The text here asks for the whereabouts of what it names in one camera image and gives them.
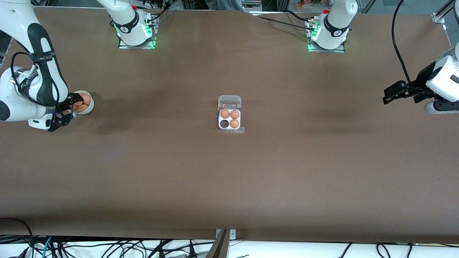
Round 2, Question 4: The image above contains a clear plastic egg carton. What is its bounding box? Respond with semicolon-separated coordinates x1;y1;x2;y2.
217;95;245;134

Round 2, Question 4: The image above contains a white round bowl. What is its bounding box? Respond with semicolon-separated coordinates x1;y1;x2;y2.
71;90;95;115

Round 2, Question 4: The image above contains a grey aluminium strut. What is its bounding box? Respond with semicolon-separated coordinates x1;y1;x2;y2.
206;229;230;258

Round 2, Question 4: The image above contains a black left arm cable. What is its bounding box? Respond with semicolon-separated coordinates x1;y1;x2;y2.
391;0;413;90

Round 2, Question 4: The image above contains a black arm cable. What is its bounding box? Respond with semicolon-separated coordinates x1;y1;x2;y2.
10;52;61;108
391;0;413;90

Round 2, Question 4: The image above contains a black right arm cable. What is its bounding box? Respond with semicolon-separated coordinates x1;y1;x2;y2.
10;52;61;108

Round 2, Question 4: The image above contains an aluminium frame profile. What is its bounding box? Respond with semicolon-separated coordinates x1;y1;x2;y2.
432;0;459;24

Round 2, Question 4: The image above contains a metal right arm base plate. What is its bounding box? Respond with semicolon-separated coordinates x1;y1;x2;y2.
118;16;157;49

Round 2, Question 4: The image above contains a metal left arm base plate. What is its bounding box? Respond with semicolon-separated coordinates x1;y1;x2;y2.
308;20;346;53

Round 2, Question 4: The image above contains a teal cable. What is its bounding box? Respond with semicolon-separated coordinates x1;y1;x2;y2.
42;236;54;258

